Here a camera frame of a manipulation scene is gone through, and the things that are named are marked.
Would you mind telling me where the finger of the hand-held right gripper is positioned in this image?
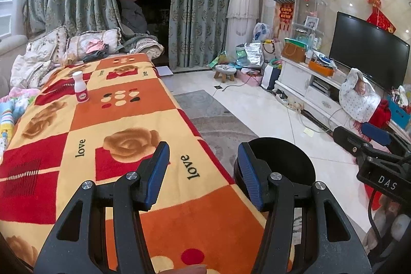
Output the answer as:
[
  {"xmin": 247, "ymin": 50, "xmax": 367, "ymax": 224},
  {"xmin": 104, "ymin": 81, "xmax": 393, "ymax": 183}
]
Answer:
[
  {"xmin": 332, "ymin": 126, "xmax": 405, "ymax": 165},
  {"xmin": 361, "ymin": 121, "xmax": 411, "ymax": 156}
]

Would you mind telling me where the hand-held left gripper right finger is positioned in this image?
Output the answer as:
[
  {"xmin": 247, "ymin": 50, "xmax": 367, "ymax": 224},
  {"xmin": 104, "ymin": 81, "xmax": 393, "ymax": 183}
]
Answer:
[{"xmin": 236, "ymin": 142, "xmax": 373, "ymax": 274}]

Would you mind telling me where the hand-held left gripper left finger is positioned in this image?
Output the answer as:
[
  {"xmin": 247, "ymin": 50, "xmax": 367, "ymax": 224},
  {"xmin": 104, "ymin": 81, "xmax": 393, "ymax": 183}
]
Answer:
[{"xmin": 34, "ymin": 141, "xmax": 171, "ymax": 274}]

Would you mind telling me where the round black bin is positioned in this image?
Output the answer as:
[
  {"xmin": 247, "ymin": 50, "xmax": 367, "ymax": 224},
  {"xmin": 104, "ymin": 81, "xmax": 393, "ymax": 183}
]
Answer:
[{"xmin": 233, "ymin": 137, "xmax": 317, "ymax": 213}]

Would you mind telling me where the person's right hand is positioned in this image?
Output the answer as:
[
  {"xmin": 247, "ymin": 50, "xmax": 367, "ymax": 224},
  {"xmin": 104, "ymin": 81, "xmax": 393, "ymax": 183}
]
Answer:
[{"xmin": 372, "ymin": 200, "xmax": 411, "ymax": 247}]

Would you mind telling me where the red cloth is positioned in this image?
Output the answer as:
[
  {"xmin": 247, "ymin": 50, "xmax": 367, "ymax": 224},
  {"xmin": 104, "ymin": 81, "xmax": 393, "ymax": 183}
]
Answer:
[{"xmin": 352, "ymin": 98, "xmax": 393, "ymax": 141}]

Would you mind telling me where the blue box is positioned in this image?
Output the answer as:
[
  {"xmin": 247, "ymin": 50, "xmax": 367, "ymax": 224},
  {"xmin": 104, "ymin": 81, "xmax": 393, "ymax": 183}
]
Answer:
[{"xmin": 386, "ymin": 95, "xmax": 411, "ymax": 124}]

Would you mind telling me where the white dotted cloth bag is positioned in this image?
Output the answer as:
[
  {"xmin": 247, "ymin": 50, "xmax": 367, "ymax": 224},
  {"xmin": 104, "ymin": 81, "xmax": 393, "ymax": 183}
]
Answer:
[{"xmin": 339, "ymin": 68, "xmax": 382, "ymax": 123}]

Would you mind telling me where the white power strip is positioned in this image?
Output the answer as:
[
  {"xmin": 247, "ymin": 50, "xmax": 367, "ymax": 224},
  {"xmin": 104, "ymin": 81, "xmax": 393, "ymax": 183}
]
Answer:
[{"xmin": 272, "ymin": 88, "xmax": 304, "ymax": 111}]

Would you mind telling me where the grey floor rug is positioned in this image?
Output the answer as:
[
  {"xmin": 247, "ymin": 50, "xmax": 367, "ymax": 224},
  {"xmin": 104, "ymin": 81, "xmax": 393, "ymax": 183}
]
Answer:
[{"xmin": 173, "ymin": 89, "xmax": 260, "ymax": 178}]

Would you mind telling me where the rose printed blanket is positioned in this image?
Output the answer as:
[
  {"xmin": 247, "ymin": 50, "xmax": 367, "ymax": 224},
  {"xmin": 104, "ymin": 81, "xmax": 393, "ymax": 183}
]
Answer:
[{"xmin": 0, "ymin": 52, "xmax": 270, "ymax": 274}]

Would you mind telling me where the orange box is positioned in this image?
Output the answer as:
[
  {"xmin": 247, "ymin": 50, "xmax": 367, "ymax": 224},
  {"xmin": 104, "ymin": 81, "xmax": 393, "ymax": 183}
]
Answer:
[{"xmin": 308, "ymin": 60, "xmax": 335, "ymax": 77}]

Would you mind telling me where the black television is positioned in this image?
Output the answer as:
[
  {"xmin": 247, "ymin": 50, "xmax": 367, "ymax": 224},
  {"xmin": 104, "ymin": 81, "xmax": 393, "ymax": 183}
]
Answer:
[{"xmin": 328, "ymin": 11, "xmax": 411, "ymax": 92}]

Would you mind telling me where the white television cabinet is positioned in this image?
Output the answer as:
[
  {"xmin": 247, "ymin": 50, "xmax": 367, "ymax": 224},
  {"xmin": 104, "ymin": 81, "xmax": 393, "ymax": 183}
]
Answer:
[{"xmin": 274, "ymin": 57, "xmax": 411, "ymax": 141}]

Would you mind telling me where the pink box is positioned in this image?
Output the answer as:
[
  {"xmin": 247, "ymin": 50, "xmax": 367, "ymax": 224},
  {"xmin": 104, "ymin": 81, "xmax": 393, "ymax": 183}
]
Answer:
[{"xmin": 237, "ymin": 68, "xmax": 263, "ymax": 87}]

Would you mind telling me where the dark blue bag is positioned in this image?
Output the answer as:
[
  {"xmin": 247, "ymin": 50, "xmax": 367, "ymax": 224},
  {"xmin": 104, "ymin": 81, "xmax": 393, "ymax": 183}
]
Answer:
[{"xmin": 261, "ymin": 64, "xmax": 282, "ymax": 91}]

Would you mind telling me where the flat white box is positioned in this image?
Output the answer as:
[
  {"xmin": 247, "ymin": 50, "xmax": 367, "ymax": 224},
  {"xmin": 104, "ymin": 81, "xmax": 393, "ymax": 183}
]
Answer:
[{"xmin": 155, "ymin": 66, "xmax": 174, "ymax": 78}]

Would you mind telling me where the brown handbag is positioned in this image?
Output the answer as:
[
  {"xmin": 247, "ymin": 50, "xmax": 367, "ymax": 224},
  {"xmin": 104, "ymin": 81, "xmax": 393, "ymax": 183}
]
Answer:
[{"xmin": 282, "ymin": 39, "xmax": 308, "ymax": 63}]

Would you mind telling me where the small wooden stool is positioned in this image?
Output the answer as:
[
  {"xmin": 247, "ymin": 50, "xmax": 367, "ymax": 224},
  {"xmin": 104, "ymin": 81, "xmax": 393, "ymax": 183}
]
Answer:
[{"xmin": 214, "ymin": 64, "xmax": 237, "ymax": 83}]

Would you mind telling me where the white bottle pink label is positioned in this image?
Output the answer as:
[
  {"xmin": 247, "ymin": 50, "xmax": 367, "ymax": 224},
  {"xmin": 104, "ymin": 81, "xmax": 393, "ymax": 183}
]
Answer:
[{"xmin": 72, "ymin": 71, "xmax": 90, "ymax": 104}]

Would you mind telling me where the white tote bag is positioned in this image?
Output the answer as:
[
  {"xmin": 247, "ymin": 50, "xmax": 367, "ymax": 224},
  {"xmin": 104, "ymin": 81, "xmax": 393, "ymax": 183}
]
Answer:
[{"xmin": 261, "ymin": 39, "xmax": 284, "ymax": 64}]

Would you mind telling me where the silver insulated bag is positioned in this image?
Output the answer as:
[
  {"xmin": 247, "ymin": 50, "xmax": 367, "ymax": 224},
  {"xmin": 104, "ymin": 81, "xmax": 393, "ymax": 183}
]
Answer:
[{"xmin": 244, "ymin": 42, "xmax": 265, "ymax": 68}]

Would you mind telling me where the green shiny bag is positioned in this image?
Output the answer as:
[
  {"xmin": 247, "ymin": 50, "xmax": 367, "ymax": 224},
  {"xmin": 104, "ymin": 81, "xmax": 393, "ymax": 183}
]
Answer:
[{"xmin": 235, "ymin": 44, "xmax": 250, "ymax": 67}]

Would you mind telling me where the folded grey quilt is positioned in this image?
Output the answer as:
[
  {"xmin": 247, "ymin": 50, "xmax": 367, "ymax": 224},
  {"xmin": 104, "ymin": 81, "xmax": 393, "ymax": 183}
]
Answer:
[{"xmin": 121, "ymin": 33, "xmax": 165, "ymax": 60}]

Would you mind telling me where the white and blue plastic bag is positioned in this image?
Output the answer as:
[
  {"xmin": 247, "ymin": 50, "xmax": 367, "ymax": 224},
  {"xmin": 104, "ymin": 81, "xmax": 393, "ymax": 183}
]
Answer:
[{"xmin": 252, "ymin": 22, "xmax": 272, "ymax": 44}]

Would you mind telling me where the pile of folded clothes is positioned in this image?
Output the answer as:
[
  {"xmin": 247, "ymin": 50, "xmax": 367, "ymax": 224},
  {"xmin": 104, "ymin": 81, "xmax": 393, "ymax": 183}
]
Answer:
[{"xmin": 83, "ymin": 39, "xmax": 110, "ymax": 63}]

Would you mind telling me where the floral frilled pillow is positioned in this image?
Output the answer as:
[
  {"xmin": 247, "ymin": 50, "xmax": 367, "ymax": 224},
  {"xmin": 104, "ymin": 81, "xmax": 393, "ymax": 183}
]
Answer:
[{"xmin": 65, "ymin": 28, "xmax": 122, "ymax": 62}]

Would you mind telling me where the hanging grey jacket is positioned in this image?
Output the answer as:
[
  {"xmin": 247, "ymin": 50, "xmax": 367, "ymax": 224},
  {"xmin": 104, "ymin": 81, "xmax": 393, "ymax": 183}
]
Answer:
[{"xmin": 120, "ymin": 0, "xmax": 150, "ymax": 39}]

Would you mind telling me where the colourful children's blanket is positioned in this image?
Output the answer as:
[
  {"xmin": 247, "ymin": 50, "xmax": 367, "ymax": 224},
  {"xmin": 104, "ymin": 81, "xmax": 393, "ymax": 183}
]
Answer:
[{"xmin": 0, "ymin": 87, "xmax": 41, "ymax": 153}]

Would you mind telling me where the white quilt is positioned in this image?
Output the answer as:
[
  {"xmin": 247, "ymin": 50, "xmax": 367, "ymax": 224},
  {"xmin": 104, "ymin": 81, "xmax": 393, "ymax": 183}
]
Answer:
[{"xmin": 10, "ymin": 54, "xmax": 53, "ymax": 89}]

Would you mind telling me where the bead-fringed pillow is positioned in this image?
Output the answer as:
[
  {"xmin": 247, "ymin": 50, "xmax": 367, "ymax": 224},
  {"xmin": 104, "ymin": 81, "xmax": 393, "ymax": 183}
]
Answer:
[{"xmin": 25, "ymin": 25, "xmax": 69, "ymax": 65}]

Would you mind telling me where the lace-covered air conditioner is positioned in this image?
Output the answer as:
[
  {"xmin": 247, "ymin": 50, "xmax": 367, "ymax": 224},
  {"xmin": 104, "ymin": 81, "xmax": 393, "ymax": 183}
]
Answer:
[{"xmin": 226, "ymin": 0, "xmax": 261, "ymax": 51}]

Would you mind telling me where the pale tufted sofa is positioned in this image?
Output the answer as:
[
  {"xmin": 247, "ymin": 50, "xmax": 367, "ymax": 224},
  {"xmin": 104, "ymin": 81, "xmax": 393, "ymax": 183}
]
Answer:
[{"xmin": 0, "ymin": 35, "xmax": 29, "ymax": 98}]

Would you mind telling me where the black cable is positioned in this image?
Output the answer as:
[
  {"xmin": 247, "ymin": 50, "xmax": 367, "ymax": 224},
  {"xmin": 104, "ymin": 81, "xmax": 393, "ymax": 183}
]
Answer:
[{"xmin": 366, "ymin": 155, "xmax": 411, "ymax": 262}]

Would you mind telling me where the small red wall hanging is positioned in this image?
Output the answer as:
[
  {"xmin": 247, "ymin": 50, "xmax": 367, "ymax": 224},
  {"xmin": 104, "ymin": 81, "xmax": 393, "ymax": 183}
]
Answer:
[{"xmin": 279, "ymin": 3, "xmax": 295, "ymax": 33}]

